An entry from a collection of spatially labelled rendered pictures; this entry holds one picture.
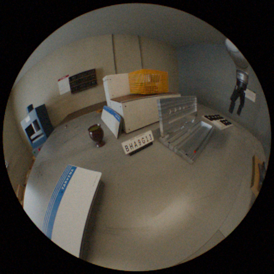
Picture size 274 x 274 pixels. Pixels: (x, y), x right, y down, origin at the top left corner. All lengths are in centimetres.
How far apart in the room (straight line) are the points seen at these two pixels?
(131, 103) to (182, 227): 56
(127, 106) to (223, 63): 272
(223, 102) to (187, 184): 251
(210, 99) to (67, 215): 294
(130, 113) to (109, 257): 63
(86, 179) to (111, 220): 15
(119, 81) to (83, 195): 67
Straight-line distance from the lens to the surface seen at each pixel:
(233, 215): 45
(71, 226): 26
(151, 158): 36
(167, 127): 42
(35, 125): 218
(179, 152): 38
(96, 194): 30
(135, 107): 48
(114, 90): 66
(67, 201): 27
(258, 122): 278
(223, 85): 270
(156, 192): 29
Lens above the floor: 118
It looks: 36 degrees down
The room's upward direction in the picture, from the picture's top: 6 degrees counter-clockwise
